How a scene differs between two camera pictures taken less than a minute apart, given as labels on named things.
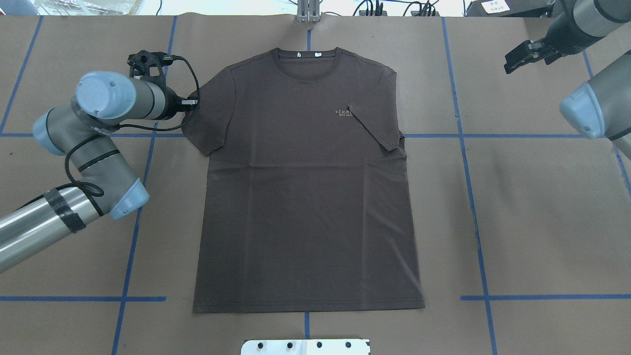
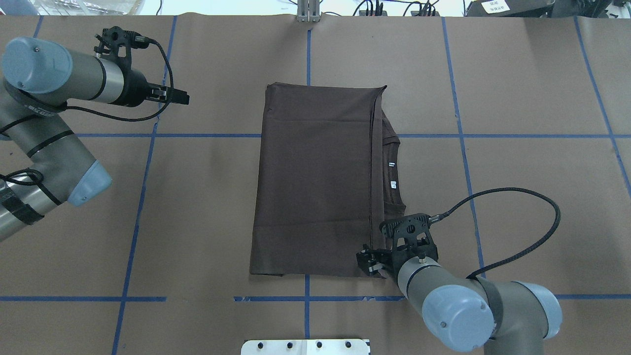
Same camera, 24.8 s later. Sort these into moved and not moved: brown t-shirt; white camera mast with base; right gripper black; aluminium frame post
Moved: right gripper black; brown t-shirt
Not moved: aluminium frame post; white camera mast with base
